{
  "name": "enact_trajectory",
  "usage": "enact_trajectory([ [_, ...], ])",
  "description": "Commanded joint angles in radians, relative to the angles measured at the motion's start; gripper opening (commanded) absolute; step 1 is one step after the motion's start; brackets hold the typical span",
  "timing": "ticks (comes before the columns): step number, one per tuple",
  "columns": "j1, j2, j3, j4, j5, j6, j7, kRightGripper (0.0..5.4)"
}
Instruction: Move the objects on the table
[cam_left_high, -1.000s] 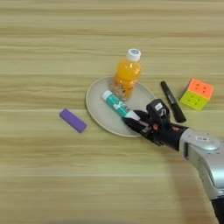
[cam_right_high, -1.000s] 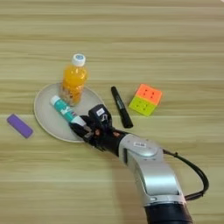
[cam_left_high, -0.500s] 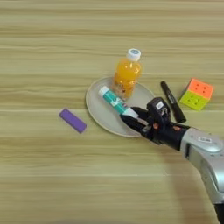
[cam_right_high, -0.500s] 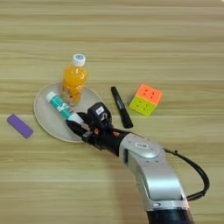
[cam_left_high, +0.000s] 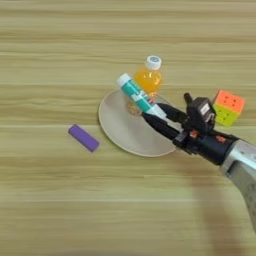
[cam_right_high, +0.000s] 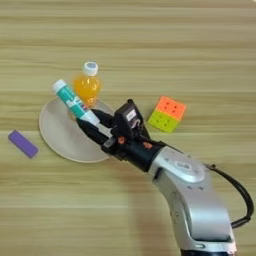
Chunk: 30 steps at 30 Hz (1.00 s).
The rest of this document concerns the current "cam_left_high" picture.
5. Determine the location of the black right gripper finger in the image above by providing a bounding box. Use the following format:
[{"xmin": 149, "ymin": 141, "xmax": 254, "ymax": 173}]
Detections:
[
  {"xmin": 141, "ymin": 112, "xmax": 182, "ymax": 142},
  {"xmin": 156, "ymin": 102, "xmax": 190, "ymax": 125}
]

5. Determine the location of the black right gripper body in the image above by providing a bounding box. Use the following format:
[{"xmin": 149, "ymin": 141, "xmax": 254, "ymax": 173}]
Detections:
[{"xmin": 172, "ymin": 123, "xmax": 240, "ymax": 167}]

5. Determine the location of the green white glue stick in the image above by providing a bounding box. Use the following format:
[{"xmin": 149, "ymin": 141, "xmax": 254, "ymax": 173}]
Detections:
[{"xmin": 115, "ymin": 73, "xmax": 168, "ymax": 120}]

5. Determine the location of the orange juice bottle white cap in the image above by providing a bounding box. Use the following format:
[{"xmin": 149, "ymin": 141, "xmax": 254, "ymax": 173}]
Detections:
[{"xmin": 134, "ymin": 55, "xmax": 164, "ymax": 100}]

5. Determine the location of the beige round plate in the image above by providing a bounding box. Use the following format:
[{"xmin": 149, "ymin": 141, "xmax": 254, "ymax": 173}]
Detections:
[{"xmin": 97, "ymin": 89, "xmax": 183, "ymax": 158}]

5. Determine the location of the colourful puzzle cube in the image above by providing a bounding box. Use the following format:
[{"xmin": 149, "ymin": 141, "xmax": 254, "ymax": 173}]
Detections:
[{"xmin": 212, "ymin": 89, "xmax": 247, "ymax": 127}]

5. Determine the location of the purple rectangular eraser block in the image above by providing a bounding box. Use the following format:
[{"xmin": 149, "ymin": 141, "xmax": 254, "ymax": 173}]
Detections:
[{"xmin": 67, "ymin": 124, "xmax": 100, "ymax": 153}]

